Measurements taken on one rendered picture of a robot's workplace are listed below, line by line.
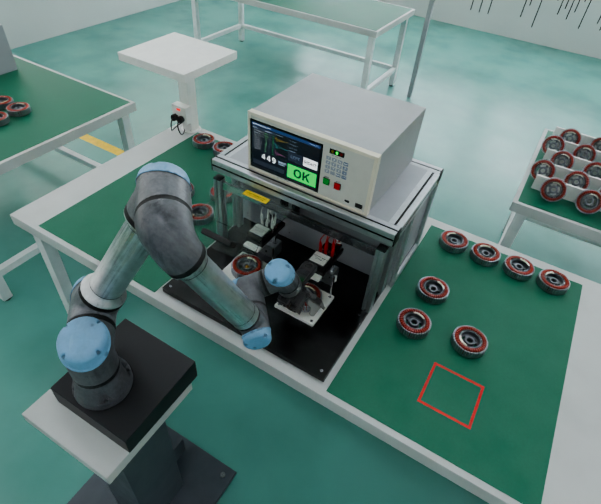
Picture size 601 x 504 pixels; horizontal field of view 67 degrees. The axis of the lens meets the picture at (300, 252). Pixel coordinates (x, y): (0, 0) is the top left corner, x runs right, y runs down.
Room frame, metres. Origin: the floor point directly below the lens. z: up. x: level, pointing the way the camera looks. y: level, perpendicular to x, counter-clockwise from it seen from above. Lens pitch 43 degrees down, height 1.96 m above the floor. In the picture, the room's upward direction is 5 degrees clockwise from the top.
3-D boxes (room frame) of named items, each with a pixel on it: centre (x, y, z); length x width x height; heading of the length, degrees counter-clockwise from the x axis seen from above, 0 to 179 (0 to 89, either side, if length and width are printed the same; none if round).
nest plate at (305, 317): (1.02, -0.03, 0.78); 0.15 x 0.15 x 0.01; 62
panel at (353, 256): (1.30, -0.04, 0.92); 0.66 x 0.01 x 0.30; 62
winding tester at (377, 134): (1.36, -0.09, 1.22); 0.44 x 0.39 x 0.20; 62
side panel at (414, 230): (1.28, -0.40, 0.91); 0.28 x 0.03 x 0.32; 152
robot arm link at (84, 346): (0.62, 0.50, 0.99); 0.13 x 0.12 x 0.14; 16
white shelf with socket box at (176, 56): (2.01, 0.61, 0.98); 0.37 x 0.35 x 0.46; 62
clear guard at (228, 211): (1.14, 0.18, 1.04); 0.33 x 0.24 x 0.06; 152
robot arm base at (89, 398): (0.62, 0.49, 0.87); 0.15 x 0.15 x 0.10
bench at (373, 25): (4.95, 0.25, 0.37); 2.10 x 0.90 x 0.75; 62
